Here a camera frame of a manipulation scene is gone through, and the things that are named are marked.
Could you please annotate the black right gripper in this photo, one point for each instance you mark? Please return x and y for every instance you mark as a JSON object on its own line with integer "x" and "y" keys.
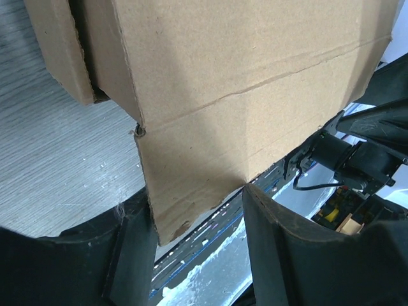
{"x": 363, "y": 149}

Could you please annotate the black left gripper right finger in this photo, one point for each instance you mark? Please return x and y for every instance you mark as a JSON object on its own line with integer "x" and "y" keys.
{"x": 295, "y": 261}

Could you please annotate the brown cardboard box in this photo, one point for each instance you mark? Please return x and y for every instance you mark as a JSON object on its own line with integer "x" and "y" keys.
{"x": 220, "y": 90}

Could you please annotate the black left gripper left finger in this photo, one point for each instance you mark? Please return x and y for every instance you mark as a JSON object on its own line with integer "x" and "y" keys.
{"x": 107, "y": 260}

